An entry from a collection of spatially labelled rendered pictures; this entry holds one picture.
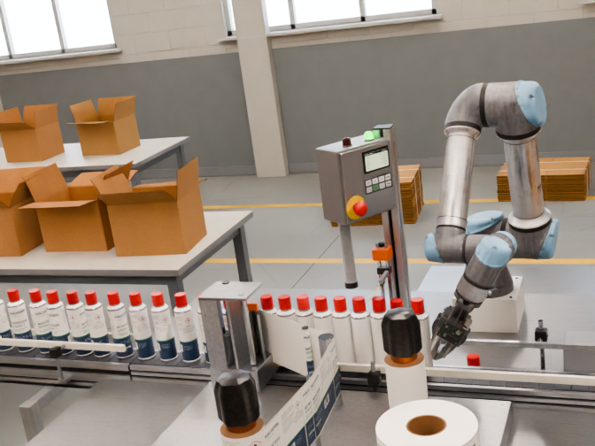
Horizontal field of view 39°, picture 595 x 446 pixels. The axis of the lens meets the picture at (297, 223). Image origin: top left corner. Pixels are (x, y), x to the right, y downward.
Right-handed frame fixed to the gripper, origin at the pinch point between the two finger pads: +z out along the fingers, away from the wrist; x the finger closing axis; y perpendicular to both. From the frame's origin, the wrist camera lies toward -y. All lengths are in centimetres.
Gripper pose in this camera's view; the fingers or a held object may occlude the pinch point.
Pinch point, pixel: (436, 353)
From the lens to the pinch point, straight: 220.0
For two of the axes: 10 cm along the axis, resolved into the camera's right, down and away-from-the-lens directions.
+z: -3.5, 8.3, 4.4
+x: 8.7, 4.6, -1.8
